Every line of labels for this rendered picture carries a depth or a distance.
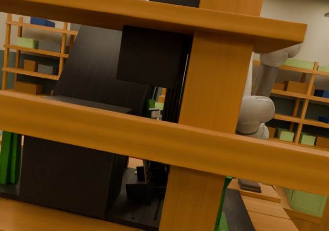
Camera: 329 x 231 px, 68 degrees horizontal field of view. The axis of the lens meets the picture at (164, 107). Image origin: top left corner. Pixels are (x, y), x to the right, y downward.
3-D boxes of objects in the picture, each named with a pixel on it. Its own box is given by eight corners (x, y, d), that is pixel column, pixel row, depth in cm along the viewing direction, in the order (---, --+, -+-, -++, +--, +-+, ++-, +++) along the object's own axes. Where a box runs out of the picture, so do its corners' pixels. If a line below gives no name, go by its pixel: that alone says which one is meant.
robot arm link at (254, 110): (233, 110, 84) (231, 136, 92) (280, 106, 82) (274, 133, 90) (228, 91, 92) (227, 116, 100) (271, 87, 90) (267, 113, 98)
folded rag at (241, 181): (256, 186, 126) (257, 180, 125) (261, 193, 118) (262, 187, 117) (237, 182, 126) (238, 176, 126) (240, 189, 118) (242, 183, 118)
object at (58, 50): (112, 120, 613) (125, 30, 582) (-1, 99, 633) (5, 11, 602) (118, 116, 667) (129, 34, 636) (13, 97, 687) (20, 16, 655)
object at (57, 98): (49, 177, 99) (58, 94, 94) (121, 193, 96) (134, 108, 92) (17, 199, 81) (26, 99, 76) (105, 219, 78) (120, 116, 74)
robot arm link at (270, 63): (230, 133, 175) (262, 138, 172) (230, 148, 162) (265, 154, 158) (260, 23, 132) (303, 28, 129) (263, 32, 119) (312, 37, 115)
